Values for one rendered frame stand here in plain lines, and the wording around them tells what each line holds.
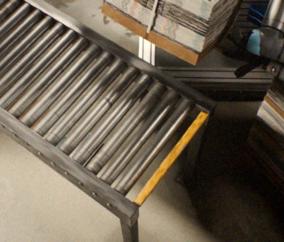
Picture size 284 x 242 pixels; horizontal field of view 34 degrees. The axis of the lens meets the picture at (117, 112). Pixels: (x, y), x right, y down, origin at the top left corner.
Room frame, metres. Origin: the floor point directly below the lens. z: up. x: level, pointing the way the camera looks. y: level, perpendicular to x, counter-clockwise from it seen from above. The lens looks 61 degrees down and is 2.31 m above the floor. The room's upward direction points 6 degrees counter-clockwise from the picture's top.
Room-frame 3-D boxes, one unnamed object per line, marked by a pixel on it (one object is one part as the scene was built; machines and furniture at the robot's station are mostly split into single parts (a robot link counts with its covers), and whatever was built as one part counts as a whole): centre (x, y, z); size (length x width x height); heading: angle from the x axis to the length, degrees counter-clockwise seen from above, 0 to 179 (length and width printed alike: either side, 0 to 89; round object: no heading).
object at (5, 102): (1.08, 0.30, 0.77); 0.47 x 0.05 x 0.05; 137
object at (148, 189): (0.62, -0.18, 0.81); 0.43 x 0.03 x 0.02; 137
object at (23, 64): (1.13, 0.35, 0.77); 0.47 x 0.05 x 0.05; 137
